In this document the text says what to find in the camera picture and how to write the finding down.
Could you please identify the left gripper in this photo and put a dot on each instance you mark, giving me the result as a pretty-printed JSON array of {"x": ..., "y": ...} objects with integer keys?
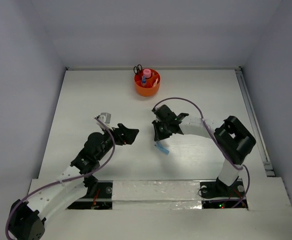
[{"x": 127, "y": 136}]

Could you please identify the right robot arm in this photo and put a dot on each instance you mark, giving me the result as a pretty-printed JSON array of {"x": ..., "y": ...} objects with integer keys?
[{"x": 231, "y": 137}]

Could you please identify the black scissors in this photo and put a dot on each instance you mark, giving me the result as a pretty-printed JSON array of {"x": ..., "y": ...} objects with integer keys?
[{"x": 138, "y": 69}]

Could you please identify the clear blue capped glue bottle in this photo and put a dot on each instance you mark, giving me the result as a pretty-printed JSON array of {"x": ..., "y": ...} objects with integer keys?
[{"x": 144, "y": 81}]

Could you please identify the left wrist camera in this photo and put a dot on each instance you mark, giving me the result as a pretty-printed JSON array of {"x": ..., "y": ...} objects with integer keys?
[{"x": 103, "y": 119}]

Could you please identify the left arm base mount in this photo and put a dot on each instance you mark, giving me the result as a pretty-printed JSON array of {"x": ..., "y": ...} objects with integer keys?
[{"x": 98, "y": 195}]

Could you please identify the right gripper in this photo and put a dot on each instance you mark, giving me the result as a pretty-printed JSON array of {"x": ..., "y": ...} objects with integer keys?
[{"x": 158, "y": 136}]

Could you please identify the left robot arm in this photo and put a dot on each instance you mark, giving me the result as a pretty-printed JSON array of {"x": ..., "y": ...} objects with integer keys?
[{"x": 29, "y": 217}]

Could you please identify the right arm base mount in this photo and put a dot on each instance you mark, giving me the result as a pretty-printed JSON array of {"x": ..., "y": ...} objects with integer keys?
[{"x": 216, "y": 195}]

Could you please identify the orange round organizer container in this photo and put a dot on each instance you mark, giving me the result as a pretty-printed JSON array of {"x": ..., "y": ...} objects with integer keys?
[{"x": 148, "y": 90}]

